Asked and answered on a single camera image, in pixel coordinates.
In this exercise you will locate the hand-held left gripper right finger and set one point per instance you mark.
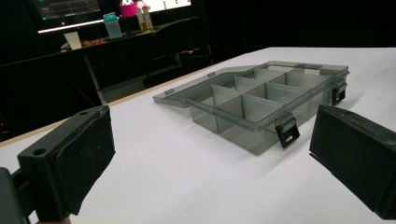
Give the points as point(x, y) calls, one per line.
point(355, 155)

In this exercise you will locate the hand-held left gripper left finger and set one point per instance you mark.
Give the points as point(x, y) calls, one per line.
point(71, 161)

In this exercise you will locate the transparent grey compartment box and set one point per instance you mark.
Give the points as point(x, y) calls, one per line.
point(249, 124)

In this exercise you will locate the wooden table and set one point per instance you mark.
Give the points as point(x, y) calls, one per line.
point(140, 95)

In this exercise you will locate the desk with white legs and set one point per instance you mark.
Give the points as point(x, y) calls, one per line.
point(93, 51)

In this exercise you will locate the white sheet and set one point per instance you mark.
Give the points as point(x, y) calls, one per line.
point(186, 180)

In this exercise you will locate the white cup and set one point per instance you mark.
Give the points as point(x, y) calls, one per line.
point(73, 41)

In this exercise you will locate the clear bottle with teal lid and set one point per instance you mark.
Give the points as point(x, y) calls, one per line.
point(112, 28)

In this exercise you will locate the black folding chair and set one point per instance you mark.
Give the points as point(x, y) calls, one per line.
point(174, 46)

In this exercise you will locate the yellow bottle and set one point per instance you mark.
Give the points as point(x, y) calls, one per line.
point(144, 18)

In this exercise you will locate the pink container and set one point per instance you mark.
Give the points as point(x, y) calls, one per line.
point(127, 9)

